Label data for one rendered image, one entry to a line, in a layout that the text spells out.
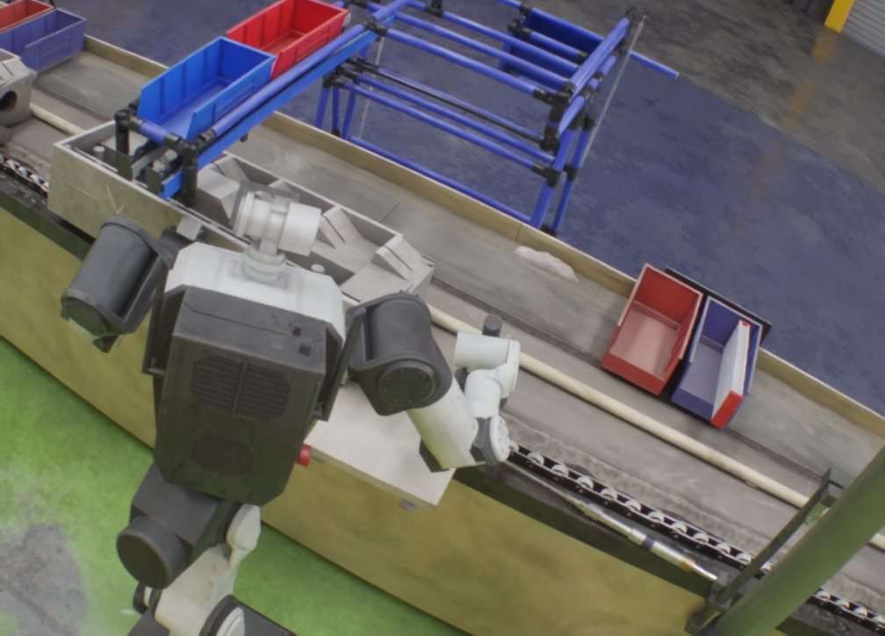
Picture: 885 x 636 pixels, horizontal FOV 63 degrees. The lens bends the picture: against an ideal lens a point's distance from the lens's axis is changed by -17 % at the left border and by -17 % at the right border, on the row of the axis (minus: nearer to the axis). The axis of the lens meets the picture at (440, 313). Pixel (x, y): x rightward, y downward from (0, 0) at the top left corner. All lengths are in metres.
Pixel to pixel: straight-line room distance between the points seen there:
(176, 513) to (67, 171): 1.14
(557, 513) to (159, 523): 0.92
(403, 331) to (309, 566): 1.42
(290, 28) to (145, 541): 1.43
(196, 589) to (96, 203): 1.02
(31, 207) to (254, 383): 1.44
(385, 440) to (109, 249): 0.85
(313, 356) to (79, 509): 1.64
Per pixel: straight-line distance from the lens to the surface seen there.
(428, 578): 2.24
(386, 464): 1.74
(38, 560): 2.50
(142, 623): 2.19
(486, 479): 1.84
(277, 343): 1.05
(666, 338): 2.40
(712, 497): 2.07
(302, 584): 2.46
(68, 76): 3.08
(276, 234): 1.14
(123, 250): 1.17
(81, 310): 1.15
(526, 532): 1.93
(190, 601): 1.60
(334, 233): 2.02
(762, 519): 2.12
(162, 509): 1.29
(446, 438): 1.30
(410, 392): 1.16
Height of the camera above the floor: 2.16
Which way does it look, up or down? 41 degrees down
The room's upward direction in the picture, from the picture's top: 18 degrees clockwise
